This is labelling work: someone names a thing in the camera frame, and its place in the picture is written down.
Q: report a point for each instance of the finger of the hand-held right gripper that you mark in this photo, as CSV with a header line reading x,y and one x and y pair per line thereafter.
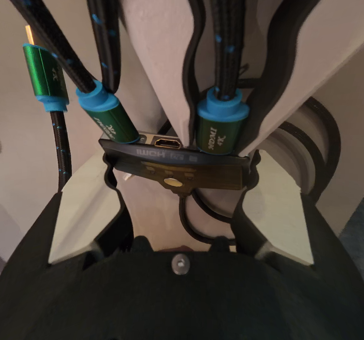
x,y
312,61
159,33

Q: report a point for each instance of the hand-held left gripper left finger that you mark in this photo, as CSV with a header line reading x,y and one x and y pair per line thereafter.
x,y
85,212

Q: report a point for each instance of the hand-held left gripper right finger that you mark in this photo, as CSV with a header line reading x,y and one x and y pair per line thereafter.
x,y
275,215

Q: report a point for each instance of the black hdmi switch box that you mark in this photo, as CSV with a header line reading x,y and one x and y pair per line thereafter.
x,y
199,175

